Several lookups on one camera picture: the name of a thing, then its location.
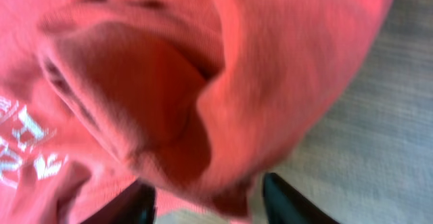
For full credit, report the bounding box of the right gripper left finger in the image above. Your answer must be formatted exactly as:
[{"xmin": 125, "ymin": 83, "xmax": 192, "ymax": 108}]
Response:
[{"xmin": 81, "ymin": 180, "xmax": 156, "ymax": 224}]

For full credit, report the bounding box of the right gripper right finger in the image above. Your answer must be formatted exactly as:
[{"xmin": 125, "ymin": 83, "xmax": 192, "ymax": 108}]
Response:
[{"xmin": 262, "ymin": 173, "xmax": 339, "ymax": 224}]

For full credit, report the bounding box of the red t-shirt white print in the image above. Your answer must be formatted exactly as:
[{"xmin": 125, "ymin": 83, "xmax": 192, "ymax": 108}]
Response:
[{"xmin": 1, "ymin": 0, "xmax": 392, "ymax": 223}]

